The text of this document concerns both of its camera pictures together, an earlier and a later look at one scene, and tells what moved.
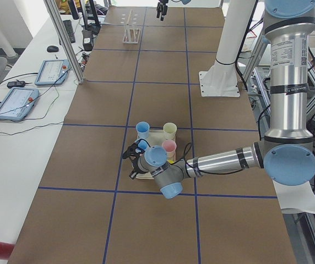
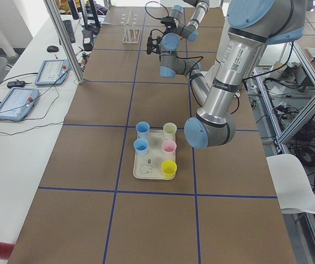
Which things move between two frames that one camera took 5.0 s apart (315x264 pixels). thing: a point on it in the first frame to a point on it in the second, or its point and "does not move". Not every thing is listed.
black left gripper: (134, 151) to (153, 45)
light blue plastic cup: (142, 130) does not move
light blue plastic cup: (143, 144) does not move
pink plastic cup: (170, 147) does not move
